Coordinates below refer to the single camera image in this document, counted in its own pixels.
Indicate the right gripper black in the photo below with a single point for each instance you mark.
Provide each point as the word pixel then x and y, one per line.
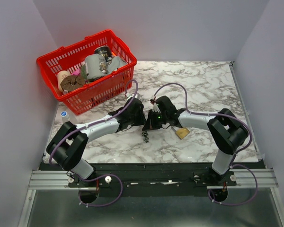
pixel 151 124

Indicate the astronaut keychain with keys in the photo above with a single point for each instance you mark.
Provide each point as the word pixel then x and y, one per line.
pixel 145 136

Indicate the black can in basket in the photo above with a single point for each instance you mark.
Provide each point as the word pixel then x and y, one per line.
pixel 105 52

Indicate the beige cup in basket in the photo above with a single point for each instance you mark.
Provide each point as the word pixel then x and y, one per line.
pixel 60 77

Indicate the grey cloth in basket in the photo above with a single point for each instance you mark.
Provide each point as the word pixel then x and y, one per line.
pixel 115 64

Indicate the large brass padlock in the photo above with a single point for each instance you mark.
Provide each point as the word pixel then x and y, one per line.
pixel 181 132

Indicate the red plastic shopping basket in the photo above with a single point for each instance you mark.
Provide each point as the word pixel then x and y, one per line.
pixel 73 57

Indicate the pink item in basket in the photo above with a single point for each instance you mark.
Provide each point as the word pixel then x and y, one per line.
pixel 76 72

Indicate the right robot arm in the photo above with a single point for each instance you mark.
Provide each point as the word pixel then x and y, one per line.
pixel 228 132

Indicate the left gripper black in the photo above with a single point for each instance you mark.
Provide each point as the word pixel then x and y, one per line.
pixel 141 121

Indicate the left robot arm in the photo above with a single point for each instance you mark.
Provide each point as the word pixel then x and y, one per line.
pixel 68 144

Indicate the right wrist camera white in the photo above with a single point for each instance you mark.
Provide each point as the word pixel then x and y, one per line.
pixel 155 107

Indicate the clear plastic water bottle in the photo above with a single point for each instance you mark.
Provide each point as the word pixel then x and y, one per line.
pixel 68 117

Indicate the grey printed cloth roll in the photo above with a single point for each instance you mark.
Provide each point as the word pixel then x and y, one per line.
pixel 96 67

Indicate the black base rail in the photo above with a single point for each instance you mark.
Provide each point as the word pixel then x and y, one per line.
pixel 153 180

